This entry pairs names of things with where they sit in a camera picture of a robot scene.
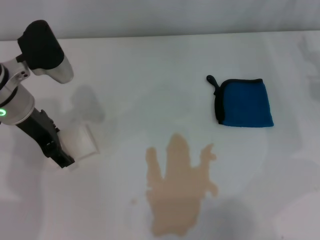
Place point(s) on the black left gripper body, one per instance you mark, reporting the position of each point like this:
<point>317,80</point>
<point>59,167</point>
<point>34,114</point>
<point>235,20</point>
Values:
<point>37,127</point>

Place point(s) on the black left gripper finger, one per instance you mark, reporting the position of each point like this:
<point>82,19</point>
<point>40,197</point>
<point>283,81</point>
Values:
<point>58,155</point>

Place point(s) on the white paper cup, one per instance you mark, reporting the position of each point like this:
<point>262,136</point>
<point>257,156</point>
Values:
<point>78,141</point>

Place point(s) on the blue rag with black trim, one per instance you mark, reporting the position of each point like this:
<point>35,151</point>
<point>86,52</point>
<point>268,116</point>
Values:
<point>246,105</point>

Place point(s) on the brown water stain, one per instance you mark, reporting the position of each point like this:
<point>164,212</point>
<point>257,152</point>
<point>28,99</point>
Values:
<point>175,195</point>

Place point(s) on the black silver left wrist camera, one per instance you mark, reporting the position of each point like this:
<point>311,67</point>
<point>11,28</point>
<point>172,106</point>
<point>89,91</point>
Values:
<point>42,47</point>

